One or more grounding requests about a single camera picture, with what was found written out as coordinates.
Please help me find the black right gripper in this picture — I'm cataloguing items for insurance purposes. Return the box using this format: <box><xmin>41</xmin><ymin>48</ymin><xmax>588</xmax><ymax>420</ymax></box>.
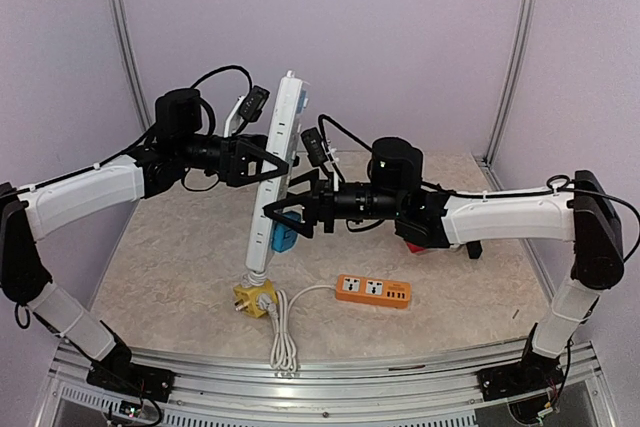
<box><xmin>264</xmin><ymin>167</ymin><xmax>404</xmax><ymax>236</ymax></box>

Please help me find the blue plug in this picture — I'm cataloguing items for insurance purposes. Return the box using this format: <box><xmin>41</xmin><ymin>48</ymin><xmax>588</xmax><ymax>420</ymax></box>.
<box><xmin>271</xmin><ymin>222</ymin><xmax>298</xmax><ymax>253</ymax></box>

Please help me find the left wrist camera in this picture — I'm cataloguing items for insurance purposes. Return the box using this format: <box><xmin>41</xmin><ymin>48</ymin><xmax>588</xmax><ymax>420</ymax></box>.
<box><xmin>223</xmin><ymin>86</ymin><xmax>270</xmax><ymax>137</ymax></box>

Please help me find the yellow cube socket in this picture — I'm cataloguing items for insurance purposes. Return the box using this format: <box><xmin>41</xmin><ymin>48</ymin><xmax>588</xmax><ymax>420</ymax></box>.
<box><xmin>233</xmin><ymin>280</ymin><xmax>278</xmax><ymax>318</ymax></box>

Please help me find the right aluminium corner post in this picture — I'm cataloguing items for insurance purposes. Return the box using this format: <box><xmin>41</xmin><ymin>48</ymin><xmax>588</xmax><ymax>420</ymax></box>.
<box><xmin>478</xmin><ymin>0</ymin><xmax>536</xmax><ymax>171</ymax></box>

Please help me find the aluminium corner post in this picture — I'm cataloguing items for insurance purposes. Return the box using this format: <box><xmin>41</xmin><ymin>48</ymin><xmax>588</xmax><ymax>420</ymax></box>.
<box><xmin>108</xmin><ymin>0</ymin><xmax>151</xmax><ymax>130</ymax></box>
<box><xmin>478</xmin><ymin>0</ymin><xmax>536</xmax><ymax>171</ymax></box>

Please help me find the red cube socket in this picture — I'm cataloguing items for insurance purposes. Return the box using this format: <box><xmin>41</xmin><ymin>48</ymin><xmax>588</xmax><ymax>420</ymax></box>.
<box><xmin>406</xmin><ymin>242</ymin><xmax>429</xmax><ymax>255</ymax></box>

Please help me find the small circuit board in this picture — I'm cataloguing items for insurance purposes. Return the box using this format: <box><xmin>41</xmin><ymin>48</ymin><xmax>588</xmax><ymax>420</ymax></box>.
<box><xmin>103</xmin><ymin>400</ymin><xmax>149</xmax><ymax>422</ymax></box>

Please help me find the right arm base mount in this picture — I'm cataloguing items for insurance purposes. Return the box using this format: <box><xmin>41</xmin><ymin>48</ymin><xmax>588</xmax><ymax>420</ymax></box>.
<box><xmin>476</xmin><ymin>362</ymin><xmax>564</xmax><ymax>402</ymax></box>

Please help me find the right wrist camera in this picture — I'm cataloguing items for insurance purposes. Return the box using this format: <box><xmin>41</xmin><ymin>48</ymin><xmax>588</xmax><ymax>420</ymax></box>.
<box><xmin>300</xmin><ymin>127</ymin><xmax>345</xmax><ymax>182</ymax></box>

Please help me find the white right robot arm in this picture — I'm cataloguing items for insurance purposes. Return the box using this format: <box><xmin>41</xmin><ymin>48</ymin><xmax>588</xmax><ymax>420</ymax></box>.
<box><xmin>263</xmin><ymin>137</ymin><xmax>632</xmax><ymax>391</ymax></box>

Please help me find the left aluminium corner post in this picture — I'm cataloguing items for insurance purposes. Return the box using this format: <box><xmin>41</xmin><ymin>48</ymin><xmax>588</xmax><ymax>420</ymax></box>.
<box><xmin>108</xmin><ymin>0</ymin><xmax>151</xmax><ymax>130</ymax></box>

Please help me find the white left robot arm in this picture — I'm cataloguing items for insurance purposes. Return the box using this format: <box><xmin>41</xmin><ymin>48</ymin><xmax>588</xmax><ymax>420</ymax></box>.
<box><xmin>1</xmin><ymin>82</ymin><xmax>289</xmax><ymax>392</ymax></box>

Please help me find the black plug with cable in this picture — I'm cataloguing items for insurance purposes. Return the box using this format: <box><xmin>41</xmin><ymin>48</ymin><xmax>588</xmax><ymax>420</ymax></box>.
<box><xmin>465</xmin><ymin>241</ymin><xmax>483</xmax><ymax>260</ymax></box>

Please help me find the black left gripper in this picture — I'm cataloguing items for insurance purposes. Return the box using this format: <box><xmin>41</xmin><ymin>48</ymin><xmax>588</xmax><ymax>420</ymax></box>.
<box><xmin>177</xmin><ymin>132</ymin><xmax>300</xmax><ymax>186</ymax></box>

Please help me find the orange power strip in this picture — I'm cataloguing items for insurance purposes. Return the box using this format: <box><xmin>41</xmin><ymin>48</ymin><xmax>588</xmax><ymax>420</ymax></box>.
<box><xmin>335</xmin><ymin>274</ymin><xmax>412</xmax><ymax>309</ymax></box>

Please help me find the aluminium front rail frame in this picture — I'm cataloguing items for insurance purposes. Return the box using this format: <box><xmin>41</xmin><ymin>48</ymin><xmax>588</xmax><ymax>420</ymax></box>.
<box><xmin>32</xmin><ymin>340</ymin><xmax>621</xmax><ymax>426</ymax></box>

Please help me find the long white power strip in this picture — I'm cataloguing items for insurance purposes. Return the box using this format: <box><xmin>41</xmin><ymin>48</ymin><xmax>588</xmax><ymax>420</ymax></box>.
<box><xmin>245</xmin><ymin>70</ymin><xmax>308</xmax><ymax>286</ymax></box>

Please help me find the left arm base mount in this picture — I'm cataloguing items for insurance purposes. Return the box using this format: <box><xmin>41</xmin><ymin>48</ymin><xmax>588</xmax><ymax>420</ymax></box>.
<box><xmin>86</xmin><ymin>363</ymin><xmax>175</xmax><ymax>403</ymax></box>

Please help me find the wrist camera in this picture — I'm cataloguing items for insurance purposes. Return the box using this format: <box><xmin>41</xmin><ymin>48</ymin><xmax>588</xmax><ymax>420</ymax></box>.
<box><xmin>223</xmin><ymin>86</ymin><xmax>270</xmax><ymax>137</ymax></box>
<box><xmin>300</xmin><ymin>127</ymin><xmax>345</xmax><ymax>182</ymax></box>

